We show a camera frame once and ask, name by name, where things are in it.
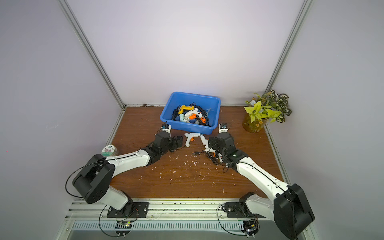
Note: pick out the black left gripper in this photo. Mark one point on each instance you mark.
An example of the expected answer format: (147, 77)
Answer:
(180, 142)

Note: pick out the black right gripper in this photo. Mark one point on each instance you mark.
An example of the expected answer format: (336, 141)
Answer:
(210, 143)

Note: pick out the small white glue gun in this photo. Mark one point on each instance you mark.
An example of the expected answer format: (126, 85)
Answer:
(189, 137)

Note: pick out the mint glue gun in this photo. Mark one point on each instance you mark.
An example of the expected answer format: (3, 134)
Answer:
(183, 118)

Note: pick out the white glue gun red switch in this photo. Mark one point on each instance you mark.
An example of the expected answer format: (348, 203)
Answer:
(195, 111)

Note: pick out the yellow glue gun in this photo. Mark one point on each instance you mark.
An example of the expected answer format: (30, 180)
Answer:
(183, 108)

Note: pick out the white orange glue gun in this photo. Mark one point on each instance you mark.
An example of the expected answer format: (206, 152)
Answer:
(205, 142)

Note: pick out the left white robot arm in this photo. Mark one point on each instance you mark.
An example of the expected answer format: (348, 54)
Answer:
(93, 181)

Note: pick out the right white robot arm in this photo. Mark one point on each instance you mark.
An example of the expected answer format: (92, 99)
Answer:
(286, 205)

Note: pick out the blue plastic storage box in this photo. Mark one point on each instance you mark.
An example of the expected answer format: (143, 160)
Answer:
(209, 106)

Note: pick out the glass jar floral lid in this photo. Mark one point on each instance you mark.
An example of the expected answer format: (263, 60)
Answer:
(110, 151)

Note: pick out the potted green plant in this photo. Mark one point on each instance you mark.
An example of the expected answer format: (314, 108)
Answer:
(269, 107)

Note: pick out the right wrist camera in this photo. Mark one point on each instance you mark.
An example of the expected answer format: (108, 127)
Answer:
(223, 127)

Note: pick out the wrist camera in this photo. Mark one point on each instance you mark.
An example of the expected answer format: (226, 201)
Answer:
(223, 127)
(166, 127)

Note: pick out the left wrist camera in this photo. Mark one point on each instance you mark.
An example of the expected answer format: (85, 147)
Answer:
(166, 127)

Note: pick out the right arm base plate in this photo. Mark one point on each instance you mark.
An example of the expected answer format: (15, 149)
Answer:
(236, 210)

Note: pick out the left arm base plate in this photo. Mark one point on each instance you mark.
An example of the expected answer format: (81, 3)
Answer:
(131, 210)

